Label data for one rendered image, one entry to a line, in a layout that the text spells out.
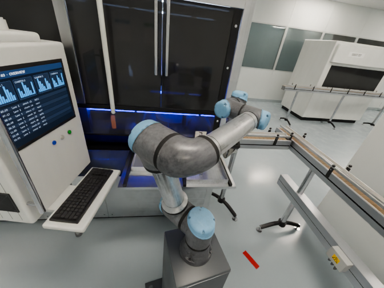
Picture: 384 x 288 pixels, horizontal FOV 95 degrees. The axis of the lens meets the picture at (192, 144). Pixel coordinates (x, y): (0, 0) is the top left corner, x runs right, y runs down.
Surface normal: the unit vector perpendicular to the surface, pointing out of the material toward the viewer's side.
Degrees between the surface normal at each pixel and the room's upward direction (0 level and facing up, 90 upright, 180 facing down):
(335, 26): 90
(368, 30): 90
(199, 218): 8
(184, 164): 73
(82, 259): 0
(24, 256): 0
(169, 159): 65
